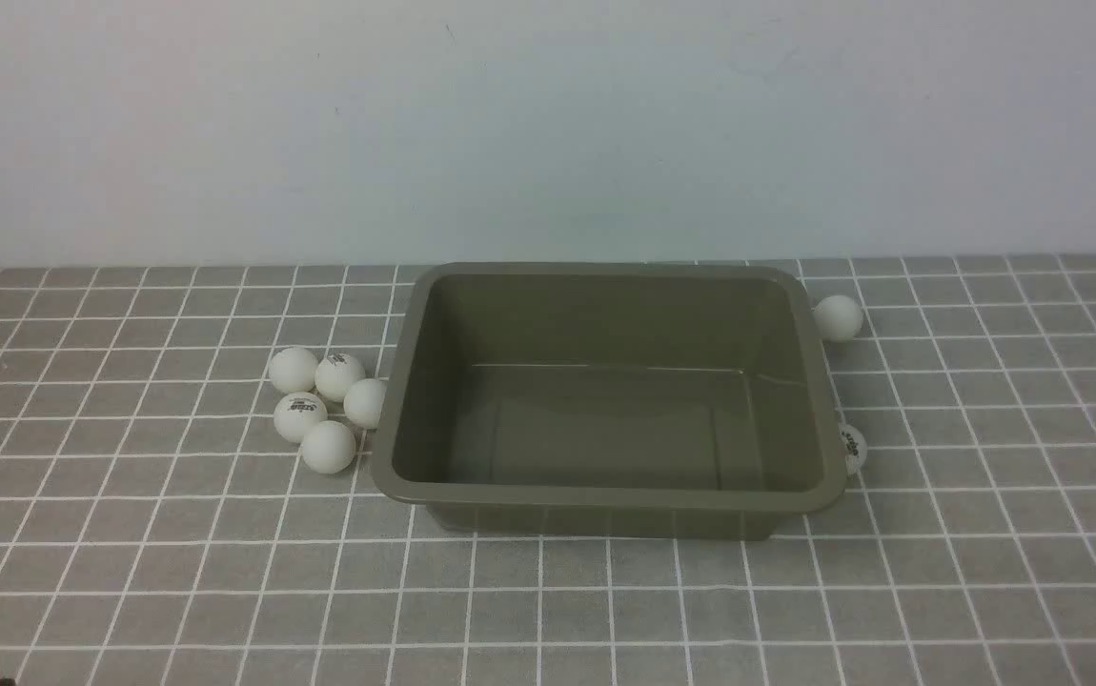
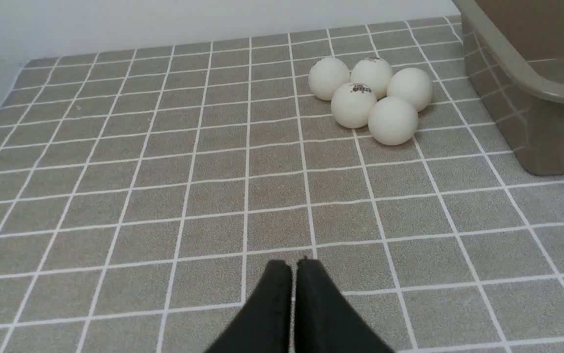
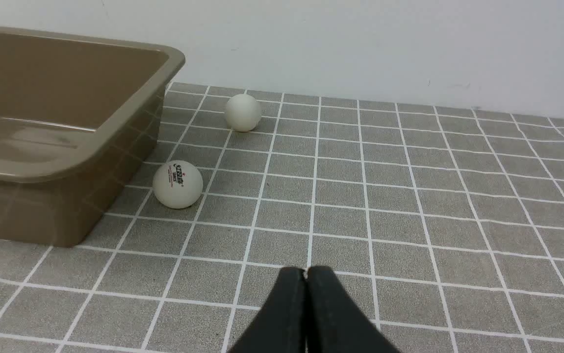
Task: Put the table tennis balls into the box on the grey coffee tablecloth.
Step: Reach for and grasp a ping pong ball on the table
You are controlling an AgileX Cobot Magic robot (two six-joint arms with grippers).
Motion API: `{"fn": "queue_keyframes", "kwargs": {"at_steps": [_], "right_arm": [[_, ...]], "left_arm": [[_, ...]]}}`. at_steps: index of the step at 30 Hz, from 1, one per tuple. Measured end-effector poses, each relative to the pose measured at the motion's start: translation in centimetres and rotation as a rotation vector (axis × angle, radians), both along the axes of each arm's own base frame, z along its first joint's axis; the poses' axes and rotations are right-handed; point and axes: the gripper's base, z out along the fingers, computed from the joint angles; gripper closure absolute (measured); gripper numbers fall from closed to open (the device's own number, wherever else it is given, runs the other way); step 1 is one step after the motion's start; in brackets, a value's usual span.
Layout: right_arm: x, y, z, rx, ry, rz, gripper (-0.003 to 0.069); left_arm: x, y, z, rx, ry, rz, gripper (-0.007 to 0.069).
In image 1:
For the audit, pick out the grey checked tablecloth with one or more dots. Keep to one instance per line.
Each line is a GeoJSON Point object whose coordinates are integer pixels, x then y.
{"type": "Point", "coordinates": [155, 529]}

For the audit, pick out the olive green plastic bin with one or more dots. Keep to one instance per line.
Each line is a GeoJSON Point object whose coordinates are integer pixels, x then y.
{"type": "Point", "coordinates": [597, 398]}

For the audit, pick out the white ball with logo top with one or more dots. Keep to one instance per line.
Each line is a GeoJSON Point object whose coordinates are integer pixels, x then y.
{"type": "Point", "coordinates": [336, 374]}

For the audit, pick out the white ball with logo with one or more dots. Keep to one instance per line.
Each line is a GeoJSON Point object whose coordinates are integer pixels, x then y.
{"type": "Point", "coordinates": [336, 374]}
{"type": "Point", "coordinates": [856, 448]}
{"type": "Point", "coordinates": [296, 413]}

